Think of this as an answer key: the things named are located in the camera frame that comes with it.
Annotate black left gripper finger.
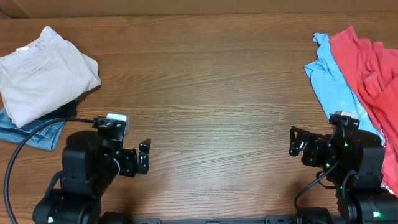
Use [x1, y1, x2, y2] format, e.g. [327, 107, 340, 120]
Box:
[139, 138, 152, 154]
[137, 152, 149, 175]

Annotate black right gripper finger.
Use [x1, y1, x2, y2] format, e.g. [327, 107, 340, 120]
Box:
[289, 139, 307, 157]
[290, 126, 311, 140]

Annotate beige khaki shorts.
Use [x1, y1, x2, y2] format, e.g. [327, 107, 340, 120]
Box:
[1, 26, 101, 128]

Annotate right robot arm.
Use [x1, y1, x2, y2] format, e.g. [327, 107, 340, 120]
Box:
[289, 126, 397, 223]

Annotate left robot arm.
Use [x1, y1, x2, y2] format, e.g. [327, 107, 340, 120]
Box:
[32, 131, 151, 224]

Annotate light blue shirt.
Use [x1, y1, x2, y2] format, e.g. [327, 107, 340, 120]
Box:
[304, 33, 380, 135]

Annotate folded black garment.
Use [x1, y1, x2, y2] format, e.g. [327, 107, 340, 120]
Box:
[38, 98, 78, 120]

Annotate folded blue denim jeans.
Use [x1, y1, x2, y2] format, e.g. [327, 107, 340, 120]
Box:
[1, 108, 65, 151]

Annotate red shirt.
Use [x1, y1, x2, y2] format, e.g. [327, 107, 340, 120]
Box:
[330, 26, 397, 194]

